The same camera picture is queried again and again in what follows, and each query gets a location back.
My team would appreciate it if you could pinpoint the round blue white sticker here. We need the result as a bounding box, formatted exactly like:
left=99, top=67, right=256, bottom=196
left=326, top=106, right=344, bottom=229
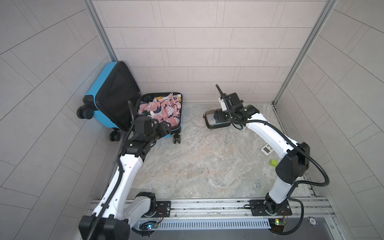
left=307, top=217, right=318, bottom=227

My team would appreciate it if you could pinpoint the right circuit board with wires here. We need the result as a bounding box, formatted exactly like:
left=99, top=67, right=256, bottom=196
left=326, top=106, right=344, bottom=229
left=269, top=219, right=287, bottom=234

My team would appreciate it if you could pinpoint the clear black-trimmed toiletry pouch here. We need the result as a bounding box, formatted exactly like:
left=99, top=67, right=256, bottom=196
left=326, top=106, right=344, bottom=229
left=203, top=109, right=232, bottom=130

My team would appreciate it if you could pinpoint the small green block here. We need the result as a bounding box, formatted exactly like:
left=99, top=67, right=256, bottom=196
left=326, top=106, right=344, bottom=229
left=270, top=159, right=278, bottom=168

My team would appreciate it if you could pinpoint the white ventilation grille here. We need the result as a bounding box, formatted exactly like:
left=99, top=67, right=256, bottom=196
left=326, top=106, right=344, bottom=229
left=158, top=219, right=271, bottom=231

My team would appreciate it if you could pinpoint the left circuit board with wires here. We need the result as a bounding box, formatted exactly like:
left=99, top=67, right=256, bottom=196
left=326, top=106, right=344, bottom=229
left=140, top=221, right=159, bottom=231

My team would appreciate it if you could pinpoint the aluminium mounting rail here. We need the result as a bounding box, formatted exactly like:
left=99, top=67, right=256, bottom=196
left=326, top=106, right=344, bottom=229
left=134, top=197, right=335, bottom=225

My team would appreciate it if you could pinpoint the small white remote control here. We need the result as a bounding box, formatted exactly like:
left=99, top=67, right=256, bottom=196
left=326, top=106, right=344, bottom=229
left=261, top=144, right=274, bottom=156

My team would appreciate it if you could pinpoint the blue hard-shell suitcase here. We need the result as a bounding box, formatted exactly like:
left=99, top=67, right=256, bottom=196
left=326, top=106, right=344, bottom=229
left=77, top=61, right=183, bottom=144

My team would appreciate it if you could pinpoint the white yellow blue patterned shirt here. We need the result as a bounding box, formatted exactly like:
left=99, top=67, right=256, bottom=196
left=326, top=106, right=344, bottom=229
left=153, top=93, right=182, bottom=103

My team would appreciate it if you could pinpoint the circuit board with wires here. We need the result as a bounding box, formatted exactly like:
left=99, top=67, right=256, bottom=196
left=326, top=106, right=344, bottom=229
left=269, top=219, right=287, bottom=234
left=140, top=221, right=159, bottom=231

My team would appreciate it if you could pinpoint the pink navy patterned garment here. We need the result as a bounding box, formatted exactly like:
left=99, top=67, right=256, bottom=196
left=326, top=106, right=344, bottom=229
left=138, top=100, right=182, bottom=128

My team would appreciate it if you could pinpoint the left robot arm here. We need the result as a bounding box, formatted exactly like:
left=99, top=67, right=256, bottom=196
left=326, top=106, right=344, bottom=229
left=79, top=116, right=171, bottom=240

